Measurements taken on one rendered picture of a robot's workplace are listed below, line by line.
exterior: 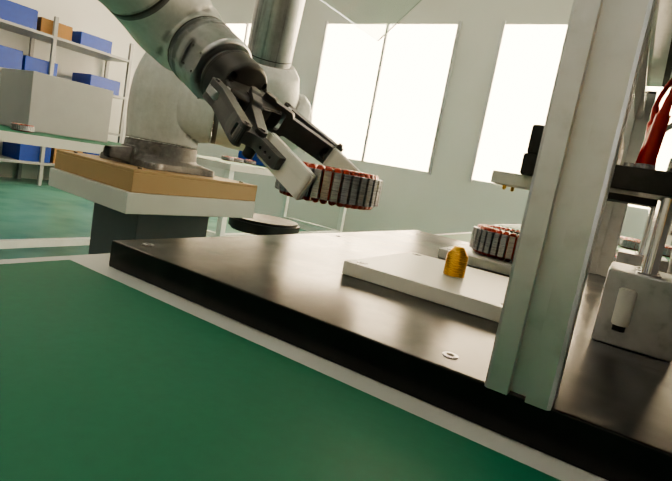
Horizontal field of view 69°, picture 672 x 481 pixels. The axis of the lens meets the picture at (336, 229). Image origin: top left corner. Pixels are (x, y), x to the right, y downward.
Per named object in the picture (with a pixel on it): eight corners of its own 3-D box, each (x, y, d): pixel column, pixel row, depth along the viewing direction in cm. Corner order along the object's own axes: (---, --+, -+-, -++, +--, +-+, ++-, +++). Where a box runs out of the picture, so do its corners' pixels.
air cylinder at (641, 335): (589, 338, 36) (608, 266, 35) (596, 321, 42) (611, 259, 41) (671, 363, 33) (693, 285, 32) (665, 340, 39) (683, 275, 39)
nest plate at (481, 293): (341, 273, 42) (343, 259, 42) (409, 261, 55) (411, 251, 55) (517, 328, 35) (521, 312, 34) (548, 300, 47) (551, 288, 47)
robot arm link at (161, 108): (129, 136, 114) (142, 41, 112) (208, 151, 119) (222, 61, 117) (117, 134, 99) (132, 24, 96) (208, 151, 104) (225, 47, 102)
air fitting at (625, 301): (608, 329, 34) (619, 288, 34) (609, 326, 35) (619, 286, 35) (626, 334, 33) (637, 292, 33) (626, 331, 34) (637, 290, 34)
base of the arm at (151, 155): (79, 154, 103) (82, 128, 102) (164, 166, 122) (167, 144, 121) (133, 167, 94) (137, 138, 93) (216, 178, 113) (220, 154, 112)
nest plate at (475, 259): (437, 256, 63) (438, 247, 63) (470, 251, 76) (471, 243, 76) (560, 289, 55) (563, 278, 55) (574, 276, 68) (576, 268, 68)
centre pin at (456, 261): (440, 273, 44) (446, 244, 44) (446, 271, 46) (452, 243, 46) (460, 279, 43) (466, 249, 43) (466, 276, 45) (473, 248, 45)
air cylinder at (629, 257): (605, 296, 56) (617, 249, 56) (608, 288, 63) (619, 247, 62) (656, 309, 54) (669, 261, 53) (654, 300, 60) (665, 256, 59)
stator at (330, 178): (251, 188, 50) (257, 152, 50) (312, 194, 60) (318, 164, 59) (342, 210, 44) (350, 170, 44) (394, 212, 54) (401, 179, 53)
